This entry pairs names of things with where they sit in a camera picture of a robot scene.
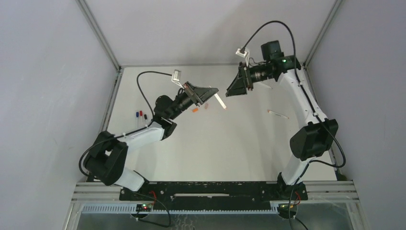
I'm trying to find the right camera cable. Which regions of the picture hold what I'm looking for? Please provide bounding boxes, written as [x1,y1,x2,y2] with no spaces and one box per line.
[242,20,346,230]

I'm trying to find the white cable duct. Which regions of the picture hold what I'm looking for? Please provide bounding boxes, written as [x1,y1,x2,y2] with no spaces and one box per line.
[81,203,278,214]

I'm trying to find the left camera cable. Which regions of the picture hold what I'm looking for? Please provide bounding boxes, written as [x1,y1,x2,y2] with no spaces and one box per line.
[79,71,173,177]

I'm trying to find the blue cap pen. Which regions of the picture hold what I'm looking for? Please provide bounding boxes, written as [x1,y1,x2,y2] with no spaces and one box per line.
[135,111,139,129]

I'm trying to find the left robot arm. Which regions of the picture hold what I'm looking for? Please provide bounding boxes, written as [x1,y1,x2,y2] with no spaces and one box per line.
[80,82,219,192]

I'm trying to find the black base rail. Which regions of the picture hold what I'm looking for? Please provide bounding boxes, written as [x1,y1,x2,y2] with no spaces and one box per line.
[119,181,308,210]

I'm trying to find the white orange tip pen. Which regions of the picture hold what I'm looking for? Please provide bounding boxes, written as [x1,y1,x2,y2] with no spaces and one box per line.
[214,93,227,110]

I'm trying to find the camera cable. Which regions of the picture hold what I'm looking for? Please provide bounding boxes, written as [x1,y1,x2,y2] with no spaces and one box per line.
[242,20,346,230]
[79,71,173,177]

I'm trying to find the white pen red tip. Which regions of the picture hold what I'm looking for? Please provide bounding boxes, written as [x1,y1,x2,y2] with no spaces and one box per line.
[138,111,144,127]

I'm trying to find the left controller board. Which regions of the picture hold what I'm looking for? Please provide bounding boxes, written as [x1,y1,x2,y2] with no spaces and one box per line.
[135,203,153,213]

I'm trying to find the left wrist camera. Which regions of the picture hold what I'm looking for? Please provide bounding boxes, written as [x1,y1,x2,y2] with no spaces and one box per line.
[171,69,183,88]

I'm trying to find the controller board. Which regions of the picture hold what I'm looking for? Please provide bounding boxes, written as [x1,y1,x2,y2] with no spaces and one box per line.
[277,204,297,219]
[135,203,153,213]

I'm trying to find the right controller board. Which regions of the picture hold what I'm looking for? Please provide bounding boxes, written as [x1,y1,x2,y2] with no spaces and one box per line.
[277,204,297,219]

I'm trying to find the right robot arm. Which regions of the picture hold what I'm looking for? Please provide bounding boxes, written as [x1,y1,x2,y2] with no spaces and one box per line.
[226,41,338,191]

